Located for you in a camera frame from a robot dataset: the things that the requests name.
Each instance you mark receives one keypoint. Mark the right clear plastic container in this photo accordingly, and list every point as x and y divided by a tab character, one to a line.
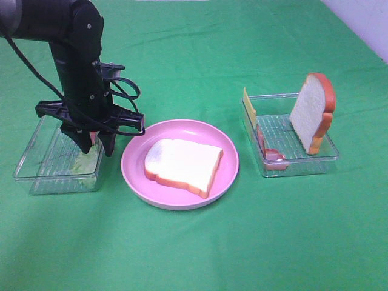
272	114

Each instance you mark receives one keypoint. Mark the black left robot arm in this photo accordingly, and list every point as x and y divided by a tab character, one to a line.
73	30

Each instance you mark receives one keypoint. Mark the clear plastic container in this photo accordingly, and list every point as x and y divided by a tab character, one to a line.
44	167
272	114

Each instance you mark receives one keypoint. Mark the pink round plate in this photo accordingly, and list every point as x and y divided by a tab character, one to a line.
132	164

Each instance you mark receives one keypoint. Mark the yellow cheese slice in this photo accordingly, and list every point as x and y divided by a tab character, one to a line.
251	112

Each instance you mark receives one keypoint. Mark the green lettuce leaf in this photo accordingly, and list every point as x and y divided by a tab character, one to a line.
87	165

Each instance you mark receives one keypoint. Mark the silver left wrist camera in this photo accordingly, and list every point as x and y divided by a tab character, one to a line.
108	70

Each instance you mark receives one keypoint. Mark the red bacon strip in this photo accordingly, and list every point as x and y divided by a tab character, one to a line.
272	157

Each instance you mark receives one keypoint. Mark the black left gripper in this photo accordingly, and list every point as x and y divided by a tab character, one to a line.
87	104

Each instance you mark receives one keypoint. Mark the left clear plastic container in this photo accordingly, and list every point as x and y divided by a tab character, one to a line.
44	167

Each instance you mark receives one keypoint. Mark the bread slice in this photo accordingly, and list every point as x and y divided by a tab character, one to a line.
312	113
183	164

